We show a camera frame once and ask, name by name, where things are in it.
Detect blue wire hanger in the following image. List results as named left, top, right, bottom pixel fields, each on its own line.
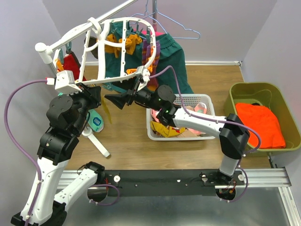
left=132, top=0, right=201, bottom=40

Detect dark brown hanging sock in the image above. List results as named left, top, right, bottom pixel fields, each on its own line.
left=88, top=37, right=98, bottom=59

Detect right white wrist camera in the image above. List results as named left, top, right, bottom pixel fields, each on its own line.
left=134, top=66, right=150, bottom=92

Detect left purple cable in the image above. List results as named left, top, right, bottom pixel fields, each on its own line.
left=4, top=79, right=50, bottom=226

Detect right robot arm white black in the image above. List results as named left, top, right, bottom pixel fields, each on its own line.
left=105, top=85, right=250, bottom=185

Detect green trousers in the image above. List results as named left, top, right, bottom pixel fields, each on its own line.
left=101, top=20, right=194, bottom=95

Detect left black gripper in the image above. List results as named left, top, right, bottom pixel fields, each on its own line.
left=65, top=81, right=103, bottom=134

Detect olive green plastic bin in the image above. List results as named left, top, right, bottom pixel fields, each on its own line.
left=223, top=81, right=301, bottom=156

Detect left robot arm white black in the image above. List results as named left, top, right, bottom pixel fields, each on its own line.
left=11, top=83, right=105, bottom=226

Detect pink garment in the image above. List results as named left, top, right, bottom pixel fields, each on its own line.
left=141, top=30, right=165, bottom=37

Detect aluminium rail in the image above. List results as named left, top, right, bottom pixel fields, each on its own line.
left=57, top=168, right=292, bottom=190

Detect vertical metal pole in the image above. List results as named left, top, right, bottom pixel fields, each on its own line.
left=152, top=0, right=158, bottom=31

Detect mustard yellow hanging socks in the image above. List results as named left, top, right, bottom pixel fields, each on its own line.
left=103, top=34, right=143, bottom=58

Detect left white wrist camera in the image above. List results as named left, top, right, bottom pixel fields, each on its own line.
left=46, top=70, right=81, bottom=94

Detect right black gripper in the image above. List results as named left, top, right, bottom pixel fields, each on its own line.
left=104, top=72, right=161, bottom=112

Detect purple striped hanging sock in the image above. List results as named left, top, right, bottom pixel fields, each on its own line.
left=141, top=41, right=161, bottom=89

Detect red hanging garment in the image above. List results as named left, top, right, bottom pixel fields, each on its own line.
left=63, top=54, right=80, bottom=80

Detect mustard yellow sock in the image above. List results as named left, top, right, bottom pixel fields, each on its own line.
left=101, top=96, right=112, bottom=124

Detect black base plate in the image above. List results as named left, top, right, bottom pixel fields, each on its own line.
left=105, top=169, right=245, bottom=197

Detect orange cloth in bin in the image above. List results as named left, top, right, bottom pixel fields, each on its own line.
left=235, top=103, right=286, bottom=149

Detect pink socks in basket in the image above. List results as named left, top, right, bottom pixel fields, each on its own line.
left=150, top=102, right=209, bottom=137

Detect white drying rack pole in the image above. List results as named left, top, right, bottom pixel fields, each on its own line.
left=35, top=0, right=137, bottom=158

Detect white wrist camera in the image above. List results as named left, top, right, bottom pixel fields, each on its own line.
left=46, top=70, right=81, bottom=94
left=134, top=66, right=150, bottom=92

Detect white round clip hanger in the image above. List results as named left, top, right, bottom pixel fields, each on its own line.
left=55, top=17, right=157, bottom=94

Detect white laundry basket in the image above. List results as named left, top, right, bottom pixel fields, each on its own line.
left=146, top=94, right=215, bottom=141

